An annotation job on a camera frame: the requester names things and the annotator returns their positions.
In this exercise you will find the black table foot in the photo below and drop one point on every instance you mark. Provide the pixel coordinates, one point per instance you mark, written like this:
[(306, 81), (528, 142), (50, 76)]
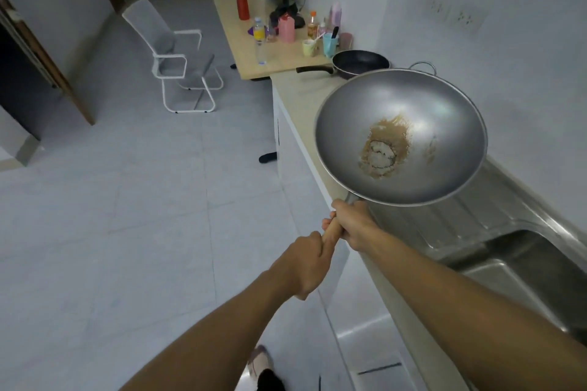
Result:
[(268, 157)]

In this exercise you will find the blue cup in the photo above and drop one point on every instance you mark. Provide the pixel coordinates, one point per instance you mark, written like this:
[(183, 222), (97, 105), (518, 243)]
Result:
[(329, 44)]

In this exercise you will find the white wall socket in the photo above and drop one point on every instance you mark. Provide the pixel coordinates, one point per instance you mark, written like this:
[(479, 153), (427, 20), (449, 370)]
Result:
[(456, 15)]

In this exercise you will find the person's left hand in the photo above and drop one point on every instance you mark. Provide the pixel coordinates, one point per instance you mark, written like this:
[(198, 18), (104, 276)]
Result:
[(300, 264)]

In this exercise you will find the black appliance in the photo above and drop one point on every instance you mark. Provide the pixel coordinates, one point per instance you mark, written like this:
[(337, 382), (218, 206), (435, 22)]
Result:
[(285, 8)]

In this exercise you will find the wooden table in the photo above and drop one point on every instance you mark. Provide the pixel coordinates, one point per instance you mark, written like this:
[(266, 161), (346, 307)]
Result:
[(245, 44)]

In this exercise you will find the person's leg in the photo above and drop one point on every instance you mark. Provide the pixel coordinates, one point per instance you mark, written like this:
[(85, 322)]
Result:
[(269, 380)]

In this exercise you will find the person's right hand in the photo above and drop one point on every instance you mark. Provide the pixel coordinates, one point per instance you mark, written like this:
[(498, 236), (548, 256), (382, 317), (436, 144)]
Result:
[(355, 225)]

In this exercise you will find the person's right forearm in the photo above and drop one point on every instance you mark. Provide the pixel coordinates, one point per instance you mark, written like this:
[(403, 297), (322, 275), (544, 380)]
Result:
[(477, 308)]

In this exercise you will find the person's right thumb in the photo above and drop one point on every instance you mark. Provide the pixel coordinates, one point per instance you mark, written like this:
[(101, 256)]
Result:
[(340, 208)]

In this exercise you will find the black frying pan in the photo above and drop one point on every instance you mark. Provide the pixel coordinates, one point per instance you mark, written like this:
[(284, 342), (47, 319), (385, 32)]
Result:
[(355, 63)]

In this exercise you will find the person's shoe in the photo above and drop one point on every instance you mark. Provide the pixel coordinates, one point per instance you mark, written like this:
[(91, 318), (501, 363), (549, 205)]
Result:
[(259, 361)]

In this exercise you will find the brown wooden door frame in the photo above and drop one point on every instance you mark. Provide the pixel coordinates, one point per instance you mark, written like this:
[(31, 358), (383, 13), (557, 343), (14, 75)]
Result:
[(46, 61)]

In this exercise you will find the grey steel wok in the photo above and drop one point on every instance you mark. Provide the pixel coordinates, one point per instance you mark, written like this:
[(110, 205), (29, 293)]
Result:
[(400, 136)]

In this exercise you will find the pink tall bottle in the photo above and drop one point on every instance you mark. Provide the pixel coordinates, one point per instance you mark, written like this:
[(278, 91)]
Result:
[(336, 15)]

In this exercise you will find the person's left fingers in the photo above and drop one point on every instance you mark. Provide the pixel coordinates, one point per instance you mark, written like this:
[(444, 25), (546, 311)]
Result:
[(323, 248)]

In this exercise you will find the orange cap seasoning bottle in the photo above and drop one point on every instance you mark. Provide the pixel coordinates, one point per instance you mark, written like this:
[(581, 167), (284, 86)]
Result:
[(312, 26)]

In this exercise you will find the stainless steel sink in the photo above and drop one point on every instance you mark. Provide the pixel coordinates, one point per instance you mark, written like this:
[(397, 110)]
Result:
[(504, 239)]

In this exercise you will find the clear water bottle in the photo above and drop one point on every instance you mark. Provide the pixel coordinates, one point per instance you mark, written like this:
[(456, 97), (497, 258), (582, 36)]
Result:
[(260, 42)]

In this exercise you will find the pink cup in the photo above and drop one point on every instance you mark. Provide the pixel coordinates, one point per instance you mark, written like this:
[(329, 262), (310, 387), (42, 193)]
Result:
[(345, 41)]

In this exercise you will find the pink jug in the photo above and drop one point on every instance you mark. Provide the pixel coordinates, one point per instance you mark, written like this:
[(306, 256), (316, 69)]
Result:
[(286, 28)]

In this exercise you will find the white mesh office chair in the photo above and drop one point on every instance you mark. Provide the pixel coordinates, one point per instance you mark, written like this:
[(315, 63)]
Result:
[(176, 58)]

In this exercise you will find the green cup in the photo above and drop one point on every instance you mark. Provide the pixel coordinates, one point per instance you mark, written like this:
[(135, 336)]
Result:
[(310, 48)]

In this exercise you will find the person's left forearm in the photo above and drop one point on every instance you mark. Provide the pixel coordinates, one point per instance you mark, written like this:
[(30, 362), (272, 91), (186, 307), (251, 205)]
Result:
[(201, 340)]

